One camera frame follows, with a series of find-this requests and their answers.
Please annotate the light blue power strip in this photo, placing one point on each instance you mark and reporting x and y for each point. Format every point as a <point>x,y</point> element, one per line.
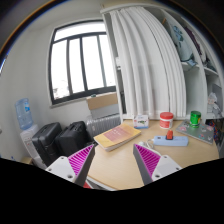
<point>175,141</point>

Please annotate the yellow book with red cover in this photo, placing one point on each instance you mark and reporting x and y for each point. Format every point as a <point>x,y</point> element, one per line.
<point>116,136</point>

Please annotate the orange red charger plug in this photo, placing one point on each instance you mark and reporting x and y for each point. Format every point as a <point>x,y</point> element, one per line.
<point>169,135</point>

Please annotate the white shelf unit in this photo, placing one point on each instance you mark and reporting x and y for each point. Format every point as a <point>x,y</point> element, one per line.
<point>204,82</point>

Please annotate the grey laptop with stickers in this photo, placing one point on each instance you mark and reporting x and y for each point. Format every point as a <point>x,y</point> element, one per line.
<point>202,132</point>

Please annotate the black framed window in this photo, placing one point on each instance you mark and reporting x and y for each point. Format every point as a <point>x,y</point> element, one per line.
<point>80,62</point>

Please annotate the silver ribbed suitcase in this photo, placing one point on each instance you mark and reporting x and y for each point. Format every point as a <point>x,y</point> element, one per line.
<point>100,125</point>

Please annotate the green metallic can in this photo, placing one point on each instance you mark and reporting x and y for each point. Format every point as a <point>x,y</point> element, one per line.
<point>195,118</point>

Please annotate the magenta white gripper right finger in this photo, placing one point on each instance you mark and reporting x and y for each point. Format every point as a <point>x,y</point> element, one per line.
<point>153,166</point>

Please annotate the blue water bottle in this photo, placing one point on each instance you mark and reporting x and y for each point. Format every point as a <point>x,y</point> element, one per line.
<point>23,113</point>

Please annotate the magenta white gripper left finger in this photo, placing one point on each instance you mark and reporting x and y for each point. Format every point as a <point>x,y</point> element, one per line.
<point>75,167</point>

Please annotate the black suitcase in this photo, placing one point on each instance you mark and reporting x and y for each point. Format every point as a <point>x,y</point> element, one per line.
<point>73,138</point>
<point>44,142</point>

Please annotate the white jar with red lid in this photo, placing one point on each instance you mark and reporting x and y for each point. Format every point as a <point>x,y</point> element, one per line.
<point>166,120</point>

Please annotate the small white tissue box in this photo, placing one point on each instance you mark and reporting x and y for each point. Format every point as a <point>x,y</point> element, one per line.
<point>141,121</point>

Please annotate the cardboard box on suitcase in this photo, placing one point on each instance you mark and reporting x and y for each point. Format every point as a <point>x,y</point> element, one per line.
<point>103,105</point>

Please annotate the white water dispenser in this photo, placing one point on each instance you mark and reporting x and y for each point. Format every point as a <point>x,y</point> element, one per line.
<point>26,137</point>

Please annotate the light blue patterned bag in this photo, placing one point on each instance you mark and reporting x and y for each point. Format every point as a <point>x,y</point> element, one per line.
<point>184,51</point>

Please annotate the black suitcase left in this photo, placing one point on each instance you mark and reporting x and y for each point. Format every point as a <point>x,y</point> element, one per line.
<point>44,142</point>

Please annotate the black suitcase right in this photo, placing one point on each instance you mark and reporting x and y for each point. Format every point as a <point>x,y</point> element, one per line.
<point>73,138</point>

